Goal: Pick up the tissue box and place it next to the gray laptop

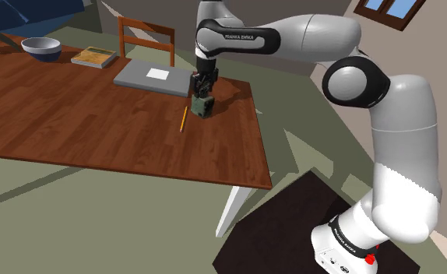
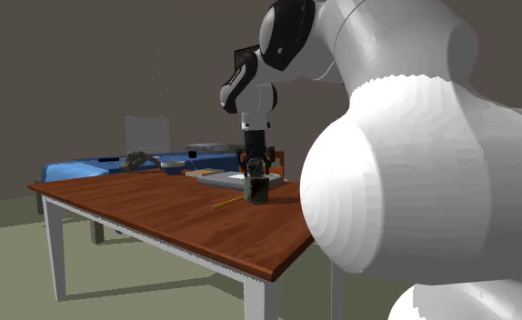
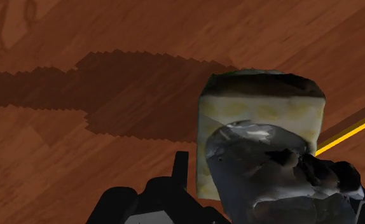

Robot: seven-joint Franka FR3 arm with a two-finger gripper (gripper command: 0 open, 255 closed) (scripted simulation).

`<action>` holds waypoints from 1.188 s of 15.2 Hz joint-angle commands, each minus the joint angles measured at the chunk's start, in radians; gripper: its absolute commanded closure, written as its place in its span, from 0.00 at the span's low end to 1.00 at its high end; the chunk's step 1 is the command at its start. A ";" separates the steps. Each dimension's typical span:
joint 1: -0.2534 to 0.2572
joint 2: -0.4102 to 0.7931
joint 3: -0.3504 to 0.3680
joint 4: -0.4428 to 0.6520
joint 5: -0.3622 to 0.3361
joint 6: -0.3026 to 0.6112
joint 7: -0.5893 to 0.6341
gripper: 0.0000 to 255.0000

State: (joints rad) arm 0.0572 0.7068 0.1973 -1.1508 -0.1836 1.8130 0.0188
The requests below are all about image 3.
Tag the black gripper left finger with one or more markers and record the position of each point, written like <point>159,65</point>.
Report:
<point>165,194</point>

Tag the grey and black glossy figure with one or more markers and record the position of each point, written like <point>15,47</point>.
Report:
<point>263,173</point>

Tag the cream box with dark top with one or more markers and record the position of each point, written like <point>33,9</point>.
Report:
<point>263,108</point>

